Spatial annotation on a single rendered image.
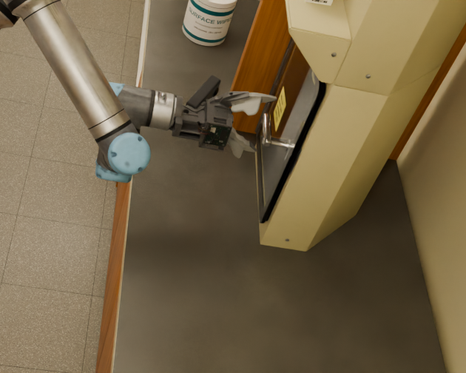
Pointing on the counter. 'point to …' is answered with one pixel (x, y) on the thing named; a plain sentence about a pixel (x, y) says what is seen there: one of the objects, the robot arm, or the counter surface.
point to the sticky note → (279, 109)
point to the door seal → (298, 149)
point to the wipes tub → (208, 21)
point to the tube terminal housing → (362, 114)
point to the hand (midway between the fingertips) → (266, 123)
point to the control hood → (320, 35)
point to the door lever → (271, 134)
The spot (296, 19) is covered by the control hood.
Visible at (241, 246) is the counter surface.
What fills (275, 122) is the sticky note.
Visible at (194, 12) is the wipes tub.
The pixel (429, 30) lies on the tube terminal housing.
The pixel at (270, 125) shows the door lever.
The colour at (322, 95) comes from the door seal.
